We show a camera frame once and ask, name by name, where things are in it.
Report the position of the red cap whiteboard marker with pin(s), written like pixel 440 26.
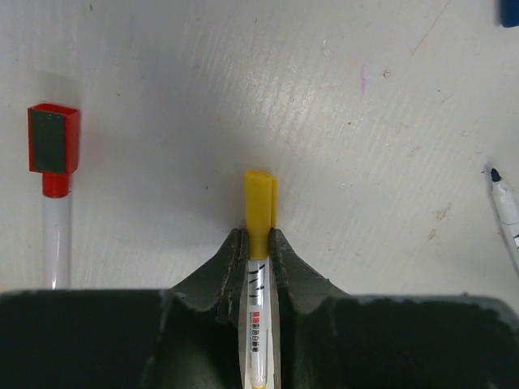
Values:
pixel 53 152

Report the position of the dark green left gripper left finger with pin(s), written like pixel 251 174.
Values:
pixel 182 337

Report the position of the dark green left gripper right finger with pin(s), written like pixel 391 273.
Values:
pixel 327 338

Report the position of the blue cap marker pen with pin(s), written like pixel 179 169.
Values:
pixel 507 212

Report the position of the blue marker cap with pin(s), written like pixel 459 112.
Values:
pixel 509 13

